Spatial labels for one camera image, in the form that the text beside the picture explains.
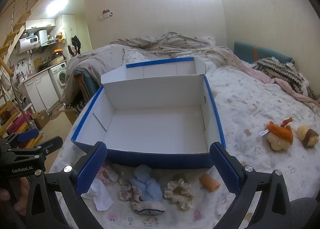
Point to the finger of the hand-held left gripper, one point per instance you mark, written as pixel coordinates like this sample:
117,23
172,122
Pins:
51,145
27,135

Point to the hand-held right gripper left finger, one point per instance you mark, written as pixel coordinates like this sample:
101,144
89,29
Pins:
91,169

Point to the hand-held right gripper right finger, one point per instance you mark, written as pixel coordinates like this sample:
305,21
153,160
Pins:
225,169

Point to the pink patterned sock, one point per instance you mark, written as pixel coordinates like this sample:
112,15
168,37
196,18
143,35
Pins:
108,174

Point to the orange soft tube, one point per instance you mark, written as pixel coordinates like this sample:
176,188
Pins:
209,182

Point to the white sock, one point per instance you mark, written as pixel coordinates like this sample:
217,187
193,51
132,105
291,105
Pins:
100,196

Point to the beige frilly scrunchie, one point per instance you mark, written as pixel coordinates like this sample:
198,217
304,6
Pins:
128,190

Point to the cream scrunchie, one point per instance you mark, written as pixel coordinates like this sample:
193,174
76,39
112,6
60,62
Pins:
178,192

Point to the light blue cloth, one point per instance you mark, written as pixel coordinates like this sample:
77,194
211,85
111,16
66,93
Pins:
147,184

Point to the grey white soft pouch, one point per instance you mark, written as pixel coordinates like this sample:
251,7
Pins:
148,206

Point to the blue cardboard box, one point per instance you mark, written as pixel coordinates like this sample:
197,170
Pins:
155,129

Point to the person's left hand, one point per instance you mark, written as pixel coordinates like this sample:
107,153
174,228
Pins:
24,191

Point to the brown cardboard box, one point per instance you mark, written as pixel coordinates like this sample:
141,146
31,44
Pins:
41,119

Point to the white base cabinet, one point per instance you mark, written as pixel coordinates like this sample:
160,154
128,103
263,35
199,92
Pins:
40,89

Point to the orange plush toy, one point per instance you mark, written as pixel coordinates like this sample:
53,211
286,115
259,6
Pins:
280,135

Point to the bed with printed white sheet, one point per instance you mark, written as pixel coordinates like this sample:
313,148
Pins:
250,109

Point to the white washing machine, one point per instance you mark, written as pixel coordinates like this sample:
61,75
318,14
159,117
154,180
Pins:
59,76

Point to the teal bed footboard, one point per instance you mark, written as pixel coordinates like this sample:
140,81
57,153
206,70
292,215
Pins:
86,81

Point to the brown yellow plush toy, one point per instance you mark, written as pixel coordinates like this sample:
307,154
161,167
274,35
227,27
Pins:
308,136

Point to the person's grey trouser leg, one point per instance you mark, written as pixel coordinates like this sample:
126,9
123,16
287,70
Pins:
305,214

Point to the wooden staircase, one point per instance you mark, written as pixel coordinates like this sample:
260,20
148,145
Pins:
10,44

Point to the white water heater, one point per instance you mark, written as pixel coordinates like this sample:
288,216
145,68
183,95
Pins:
30,40

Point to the pink blanket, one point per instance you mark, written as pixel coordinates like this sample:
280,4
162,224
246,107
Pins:
250,69

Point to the dark hanging clothes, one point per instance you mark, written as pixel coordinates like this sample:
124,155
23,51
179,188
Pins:
76,44

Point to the tall white cabinet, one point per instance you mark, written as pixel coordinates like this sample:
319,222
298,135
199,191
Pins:
68,28

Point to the beige patterned quilt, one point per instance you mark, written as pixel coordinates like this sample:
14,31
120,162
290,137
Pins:
155,44

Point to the white wall cabinet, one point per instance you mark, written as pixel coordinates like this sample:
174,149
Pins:
40,23

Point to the wall socket with red decoration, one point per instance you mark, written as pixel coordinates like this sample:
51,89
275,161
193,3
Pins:
106,13

